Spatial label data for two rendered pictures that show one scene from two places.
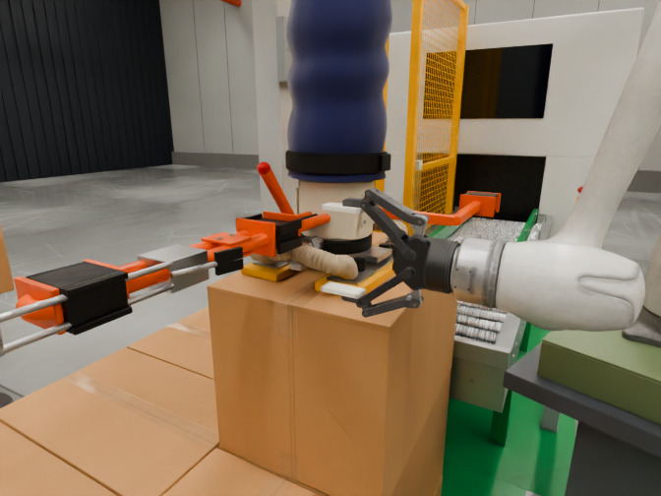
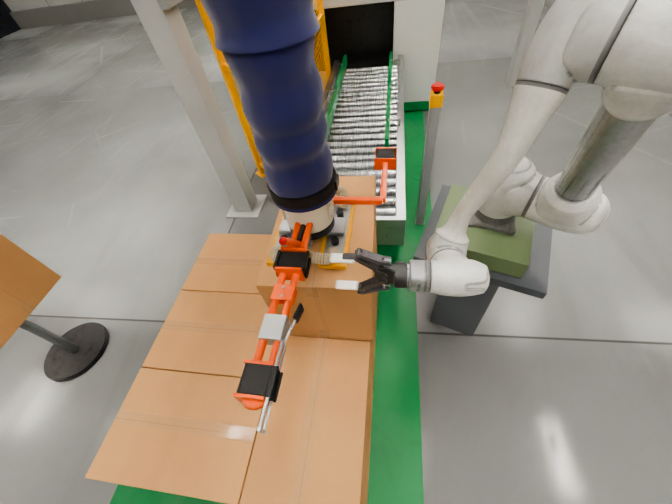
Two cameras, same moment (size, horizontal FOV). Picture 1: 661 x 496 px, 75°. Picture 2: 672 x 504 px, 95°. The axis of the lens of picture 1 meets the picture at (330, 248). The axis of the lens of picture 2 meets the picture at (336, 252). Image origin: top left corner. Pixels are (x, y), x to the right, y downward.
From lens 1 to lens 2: 0.57 m
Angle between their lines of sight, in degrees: 36
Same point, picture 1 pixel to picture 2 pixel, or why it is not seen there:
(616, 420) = not seen: hidden behind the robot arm
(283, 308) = (309, 289)
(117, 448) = (232, 356)
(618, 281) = (480, 283)
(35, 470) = (200, 385)
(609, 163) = (473, 203)
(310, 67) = (279, 151)
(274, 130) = (178, 60)
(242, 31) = not seen: outside the picture
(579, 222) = (457, 224)
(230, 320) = not seen: hidden behind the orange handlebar
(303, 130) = (284, 186)
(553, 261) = (454, 279)
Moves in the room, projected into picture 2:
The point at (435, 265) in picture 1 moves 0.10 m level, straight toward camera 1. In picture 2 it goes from (399, 283) to (410, 315)
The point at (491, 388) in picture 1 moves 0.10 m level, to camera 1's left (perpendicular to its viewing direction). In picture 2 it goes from (397, 236) to (381, 242)
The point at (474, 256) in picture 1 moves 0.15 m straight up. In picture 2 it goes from (418, 279) to (424, 242)
